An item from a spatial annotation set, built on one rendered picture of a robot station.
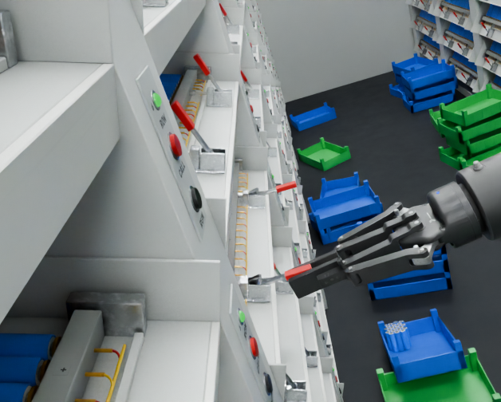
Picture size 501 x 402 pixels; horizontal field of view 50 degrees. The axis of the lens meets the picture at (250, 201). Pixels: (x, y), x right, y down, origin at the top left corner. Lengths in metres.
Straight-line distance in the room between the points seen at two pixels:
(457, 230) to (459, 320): 1.37
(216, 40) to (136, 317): 0.72
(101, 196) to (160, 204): 0.04
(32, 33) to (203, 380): 0.22
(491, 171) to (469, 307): 1.42
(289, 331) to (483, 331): 1.12
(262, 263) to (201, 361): 0.44
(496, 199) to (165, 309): 0.41
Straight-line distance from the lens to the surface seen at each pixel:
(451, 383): 1.82
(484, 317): 2.03
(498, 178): 0.67
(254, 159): 1.08
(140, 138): 0.33
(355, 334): 2.03
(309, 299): 1.26
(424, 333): 1.98
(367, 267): 0.65
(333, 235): 2.54
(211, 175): 0.62
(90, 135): 0.27
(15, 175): 0.19
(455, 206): 0.67
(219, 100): 0.87
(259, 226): 0.88
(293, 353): 0.91
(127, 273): 0.38
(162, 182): 0.34
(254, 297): 0.71
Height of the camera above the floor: 1.34
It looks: 25 degrees down
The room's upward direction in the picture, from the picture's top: 19 degrees counter-clockwise
